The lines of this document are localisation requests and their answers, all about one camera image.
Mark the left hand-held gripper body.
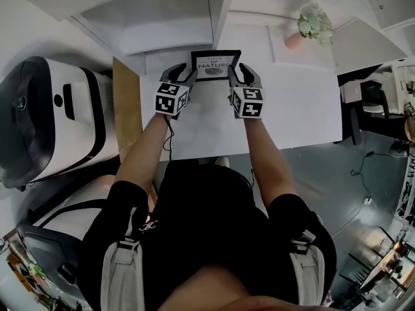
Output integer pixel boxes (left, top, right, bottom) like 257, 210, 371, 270
154, 77, 196, 121

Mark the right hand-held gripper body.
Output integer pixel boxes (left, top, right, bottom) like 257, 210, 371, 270
228, 86, 265, 121

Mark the black framed nature picture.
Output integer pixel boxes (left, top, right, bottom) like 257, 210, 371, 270
190, 49, 243, 83

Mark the person's right forearm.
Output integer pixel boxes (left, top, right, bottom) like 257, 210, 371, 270
243, 118, 296, 220

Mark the person's left forearm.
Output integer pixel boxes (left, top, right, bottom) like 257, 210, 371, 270
115, 113, 169, 203

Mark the white table top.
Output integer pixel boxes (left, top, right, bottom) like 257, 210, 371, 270
139, 43, 344, 162

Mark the brown wooden board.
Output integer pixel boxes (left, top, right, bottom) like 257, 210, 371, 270
112, 56, 144, 162

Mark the white flat riser board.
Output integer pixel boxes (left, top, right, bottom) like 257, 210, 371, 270
267, 23, 337, 65

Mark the white shelf cabinet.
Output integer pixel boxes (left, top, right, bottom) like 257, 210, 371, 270
0, 0, 415, 75

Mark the pink vase with white flowers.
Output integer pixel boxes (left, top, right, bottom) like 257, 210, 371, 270
284, 2, 335, 50

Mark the pink box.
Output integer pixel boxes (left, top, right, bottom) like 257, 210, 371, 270
340, 83, 364, 106

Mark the white and black robot machine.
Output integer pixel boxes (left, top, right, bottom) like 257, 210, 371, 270
15, 198, 108, 306
0, 56, 121, 189

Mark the black office chair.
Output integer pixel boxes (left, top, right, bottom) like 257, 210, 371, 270
336, 62, 390, 146

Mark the person's black t-shirt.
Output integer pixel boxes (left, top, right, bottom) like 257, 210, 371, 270
77, 165, 338, 308

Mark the white vanity table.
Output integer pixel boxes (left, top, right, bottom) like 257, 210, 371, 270
388, 62, 415, 117

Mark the person's face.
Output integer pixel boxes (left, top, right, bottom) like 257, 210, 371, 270
158, 265, 338, 311

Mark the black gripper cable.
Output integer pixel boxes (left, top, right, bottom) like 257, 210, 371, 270
162, 114, 176, 162

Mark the black floor cable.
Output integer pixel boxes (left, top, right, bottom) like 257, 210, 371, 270
351, 152, 377, 201

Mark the white shoulder strap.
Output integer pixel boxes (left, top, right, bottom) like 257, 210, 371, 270
102, 205, 145, 311
289, 228, 326, 308

